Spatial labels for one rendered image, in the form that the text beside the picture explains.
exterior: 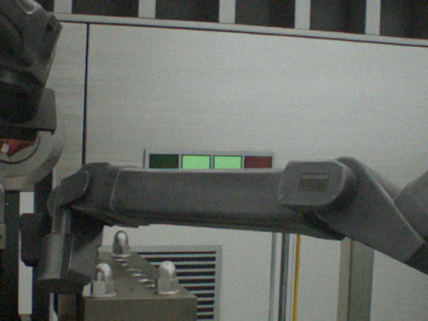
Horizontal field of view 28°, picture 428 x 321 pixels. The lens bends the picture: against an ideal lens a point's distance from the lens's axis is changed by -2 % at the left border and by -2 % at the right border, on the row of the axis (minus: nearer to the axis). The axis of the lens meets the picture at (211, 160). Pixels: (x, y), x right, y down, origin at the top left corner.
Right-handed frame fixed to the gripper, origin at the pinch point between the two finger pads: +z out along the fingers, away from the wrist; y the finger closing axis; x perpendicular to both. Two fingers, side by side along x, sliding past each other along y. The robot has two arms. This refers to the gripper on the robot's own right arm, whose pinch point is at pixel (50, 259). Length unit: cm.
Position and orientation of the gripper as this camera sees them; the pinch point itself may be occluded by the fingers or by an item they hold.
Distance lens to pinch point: 122.9
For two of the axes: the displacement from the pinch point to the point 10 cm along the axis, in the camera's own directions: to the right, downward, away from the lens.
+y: 9.5, 0.2, 3.1
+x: -1.2, -9.0, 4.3
